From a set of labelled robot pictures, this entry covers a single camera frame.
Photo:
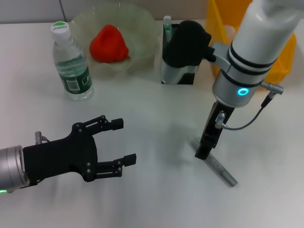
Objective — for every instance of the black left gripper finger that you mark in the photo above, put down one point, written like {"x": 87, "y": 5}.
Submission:
{"x": 117, "y": 123}
{"x": 130, "y": 159}

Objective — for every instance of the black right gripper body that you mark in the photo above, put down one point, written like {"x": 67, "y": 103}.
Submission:
{"x": 213, "y": 128}

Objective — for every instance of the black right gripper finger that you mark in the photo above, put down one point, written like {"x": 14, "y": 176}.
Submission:
{"x": 204, "y": 150}

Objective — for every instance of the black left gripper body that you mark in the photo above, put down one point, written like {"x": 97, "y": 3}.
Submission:
{"x": 59, "y": 156}

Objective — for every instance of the grey pen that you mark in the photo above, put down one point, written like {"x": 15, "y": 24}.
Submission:
{"x": 221, "y": 168}

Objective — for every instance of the clear green-label water bottle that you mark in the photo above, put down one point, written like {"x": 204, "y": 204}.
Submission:
{"x": 71, "y": 59}

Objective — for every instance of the white paper ball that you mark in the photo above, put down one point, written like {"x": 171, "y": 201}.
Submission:
{"x": 229, "y": 31}

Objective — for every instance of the green pen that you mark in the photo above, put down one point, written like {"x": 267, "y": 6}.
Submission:
{"x": 167, "y": 31}

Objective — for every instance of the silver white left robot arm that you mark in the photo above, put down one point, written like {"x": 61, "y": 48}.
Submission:
{"x": 12, "y": 166}

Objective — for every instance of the black mesh pen holder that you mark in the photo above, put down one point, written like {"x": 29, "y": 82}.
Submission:
{"x": 188, "y": 78}

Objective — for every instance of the green glass fruit plate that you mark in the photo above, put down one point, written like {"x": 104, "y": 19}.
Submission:
{"x": 142, "y": 35}

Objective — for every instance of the yellow plastic bin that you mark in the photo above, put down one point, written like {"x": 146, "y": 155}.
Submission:
{"x": 285, "y": 61}

